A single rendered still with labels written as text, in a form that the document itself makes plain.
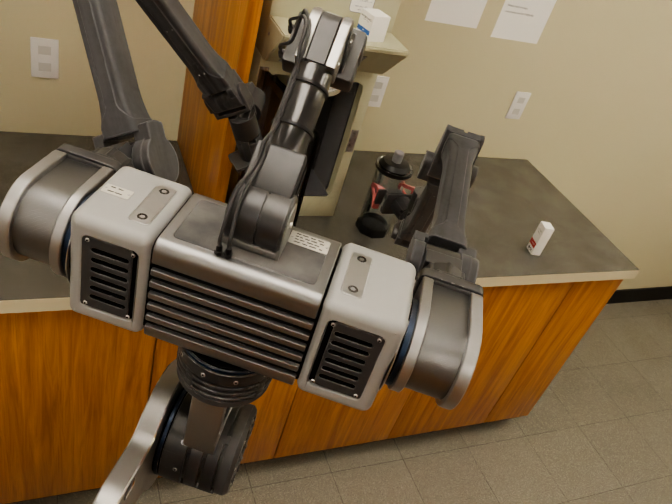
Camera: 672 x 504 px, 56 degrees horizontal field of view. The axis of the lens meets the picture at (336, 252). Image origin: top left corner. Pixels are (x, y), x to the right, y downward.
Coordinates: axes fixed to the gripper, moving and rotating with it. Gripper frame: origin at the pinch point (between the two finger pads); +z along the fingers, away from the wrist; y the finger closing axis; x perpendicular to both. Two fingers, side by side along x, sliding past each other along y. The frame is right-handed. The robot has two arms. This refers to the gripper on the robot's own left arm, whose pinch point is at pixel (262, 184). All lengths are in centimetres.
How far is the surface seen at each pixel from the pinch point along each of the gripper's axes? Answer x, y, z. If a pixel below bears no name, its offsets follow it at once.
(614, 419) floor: 25, -121, 191
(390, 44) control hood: -10.9, -41.1, -15.1
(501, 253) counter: 5, -65, 60
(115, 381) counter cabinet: 1, 53, 41
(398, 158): -10.4, -40.2, 19.1
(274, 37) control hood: -15.7, -15.1, -24.5
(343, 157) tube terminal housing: -19.4, -27.6, 18.7
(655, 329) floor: -17, -195, 225
